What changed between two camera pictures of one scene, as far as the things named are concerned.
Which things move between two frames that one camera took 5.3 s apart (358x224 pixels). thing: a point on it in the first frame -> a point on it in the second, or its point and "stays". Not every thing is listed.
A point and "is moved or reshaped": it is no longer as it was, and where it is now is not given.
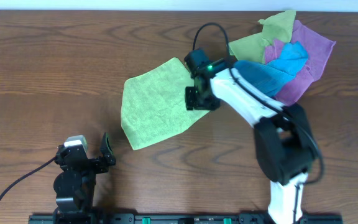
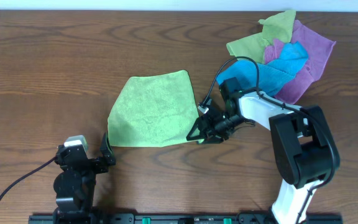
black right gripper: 196,100 -> 210,125
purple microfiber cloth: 319,49 stays
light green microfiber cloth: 153,106 is moved or reshaped
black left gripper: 92,162 stays
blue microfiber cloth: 270,77 stays
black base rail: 174,219 stays
